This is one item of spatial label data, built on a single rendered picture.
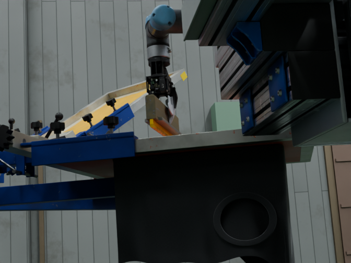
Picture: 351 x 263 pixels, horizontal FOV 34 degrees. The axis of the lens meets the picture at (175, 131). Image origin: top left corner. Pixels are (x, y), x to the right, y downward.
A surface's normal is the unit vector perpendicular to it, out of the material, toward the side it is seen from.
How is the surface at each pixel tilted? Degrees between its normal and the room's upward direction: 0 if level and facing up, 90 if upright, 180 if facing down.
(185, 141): 90
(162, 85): 90
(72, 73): 90
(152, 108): 90
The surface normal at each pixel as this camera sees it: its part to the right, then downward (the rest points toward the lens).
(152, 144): -0.20, -0.17
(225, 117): 0.13, -0.18
